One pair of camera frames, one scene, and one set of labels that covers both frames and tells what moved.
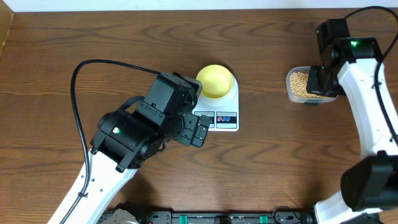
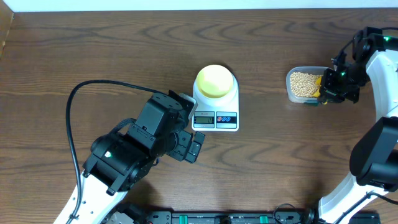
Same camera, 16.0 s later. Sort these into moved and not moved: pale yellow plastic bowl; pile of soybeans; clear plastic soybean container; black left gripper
Moved: black left gripper
Not moved: pile of soybeans; clear plastic soybean container; pale yellow plastic bowl
